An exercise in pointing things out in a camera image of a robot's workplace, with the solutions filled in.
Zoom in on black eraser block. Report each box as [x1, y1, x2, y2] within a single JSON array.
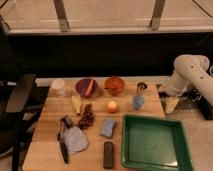
[[103, 142, 114, 169]]

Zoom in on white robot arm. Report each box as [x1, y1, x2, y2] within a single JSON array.
[[159, 54, 213, 114]]

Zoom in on blue plastic cup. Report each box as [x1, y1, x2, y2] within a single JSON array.
[[132, 95, 145, 110]]

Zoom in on small metal cup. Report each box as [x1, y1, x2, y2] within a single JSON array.
[[137, 82, 147, 93]]

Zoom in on white paper cup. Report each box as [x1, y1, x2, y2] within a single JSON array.
[[51, 79, 66, 96]]

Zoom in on green plastic tray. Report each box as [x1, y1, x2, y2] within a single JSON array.
[[121, 115, 195, 171]]

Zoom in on orange bowl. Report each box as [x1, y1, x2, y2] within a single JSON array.
[[104, 76, 125, 96]]

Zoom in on orange round fruit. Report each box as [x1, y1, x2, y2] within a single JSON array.
[[107, 100, 118, 113]]

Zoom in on blue sponge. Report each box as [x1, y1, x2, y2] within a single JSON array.
[[100, 118, 116, 138]]

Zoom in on orange carrot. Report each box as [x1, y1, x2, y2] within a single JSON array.
[[85, 78, 95, 97]]

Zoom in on brown grape bunch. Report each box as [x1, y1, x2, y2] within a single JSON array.
[[78, 103, 95, 130]]

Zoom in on purple bowl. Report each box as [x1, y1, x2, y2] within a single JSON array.
[[75, 78, 98, 98]]

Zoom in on blue grey cloth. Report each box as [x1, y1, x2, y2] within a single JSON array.
[[63, 127, 89, 155]]

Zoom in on small grey block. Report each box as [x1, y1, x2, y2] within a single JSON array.
[[62, 115, 73, 128]]

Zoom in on black chair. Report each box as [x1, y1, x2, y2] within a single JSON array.
[[0, 74, 46, 171]]

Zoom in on black handled knife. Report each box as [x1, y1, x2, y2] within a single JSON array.
[[57, 120, 69, 164]]

